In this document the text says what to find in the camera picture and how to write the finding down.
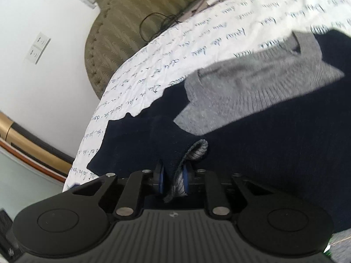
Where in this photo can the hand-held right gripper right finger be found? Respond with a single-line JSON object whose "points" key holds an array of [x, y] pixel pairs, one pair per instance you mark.
{"points": [[186, 179]]}

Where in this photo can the white charger plug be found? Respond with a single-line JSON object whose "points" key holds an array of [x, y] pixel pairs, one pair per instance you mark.
{"points": [[212, 0]]}

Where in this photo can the white wall outlet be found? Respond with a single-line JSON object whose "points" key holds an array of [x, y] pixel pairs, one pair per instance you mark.
{"points": [[37, 48]]}

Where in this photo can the white script-printed bed sheet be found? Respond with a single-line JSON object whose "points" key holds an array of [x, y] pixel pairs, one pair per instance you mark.
{"points": [[208, 38]]}

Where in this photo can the grey and navy sweater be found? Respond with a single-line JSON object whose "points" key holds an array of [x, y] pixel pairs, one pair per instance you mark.
{"points": [[255, 93]]}

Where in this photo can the gold metal rail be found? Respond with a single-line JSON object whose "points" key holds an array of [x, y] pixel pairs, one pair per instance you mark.
{"points": [[19, 139]]}

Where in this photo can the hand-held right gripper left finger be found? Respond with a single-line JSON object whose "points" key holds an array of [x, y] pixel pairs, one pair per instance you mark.
{"points": [[161, 179]]}

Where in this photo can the olive green striped pillow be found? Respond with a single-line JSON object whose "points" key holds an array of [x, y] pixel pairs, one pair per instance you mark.
{"points": [[120, 19]]}

